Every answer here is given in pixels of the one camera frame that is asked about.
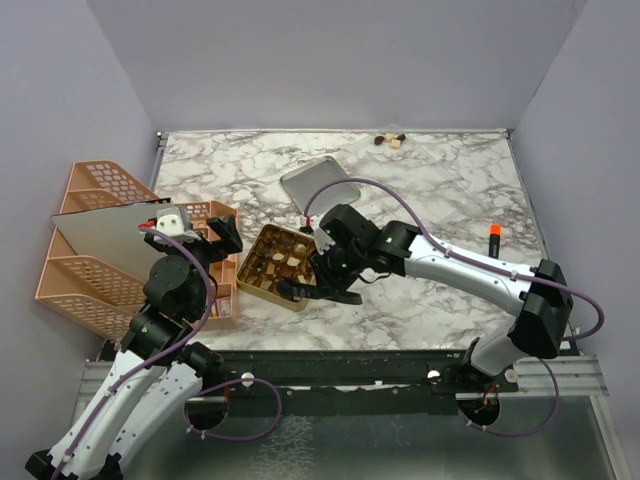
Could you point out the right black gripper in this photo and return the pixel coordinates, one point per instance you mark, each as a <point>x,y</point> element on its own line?
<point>331,285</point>

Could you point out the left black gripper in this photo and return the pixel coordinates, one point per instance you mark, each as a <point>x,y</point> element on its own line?
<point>228,242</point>

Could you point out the black metal tongs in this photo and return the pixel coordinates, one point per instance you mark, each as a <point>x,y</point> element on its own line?
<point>290,289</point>

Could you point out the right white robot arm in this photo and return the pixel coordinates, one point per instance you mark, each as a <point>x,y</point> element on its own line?
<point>535,299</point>

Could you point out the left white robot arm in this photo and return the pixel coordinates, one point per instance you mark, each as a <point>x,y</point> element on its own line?
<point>159,365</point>

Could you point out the gold chocolate box tray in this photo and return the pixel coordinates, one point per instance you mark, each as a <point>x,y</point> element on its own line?
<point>251,276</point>

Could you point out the peach desk organizer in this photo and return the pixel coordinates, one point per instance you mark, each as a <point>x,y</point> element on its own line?
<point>226,312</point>

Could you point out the silver tin lid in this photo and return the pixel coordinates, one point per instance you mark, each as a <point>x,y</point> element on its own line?
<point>301,183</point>

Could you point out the white board sheet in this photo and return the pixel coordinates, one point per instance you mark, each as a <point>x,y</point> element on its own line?
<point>112,235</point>

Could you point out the peach mesh file rack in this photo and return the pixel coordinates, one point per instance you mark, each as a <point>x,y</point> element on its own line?
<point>97,261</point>

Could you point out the orange black marker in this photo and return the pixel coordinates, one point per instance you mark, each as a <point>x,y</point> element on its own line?
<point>494,241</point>

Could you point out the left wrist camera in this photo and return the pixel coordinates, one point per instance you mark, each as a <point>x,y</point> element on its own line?
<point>173,222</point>

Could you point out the black mounting rail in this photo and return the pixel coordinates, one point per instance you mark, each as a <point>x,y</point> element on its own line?
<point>341,383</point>

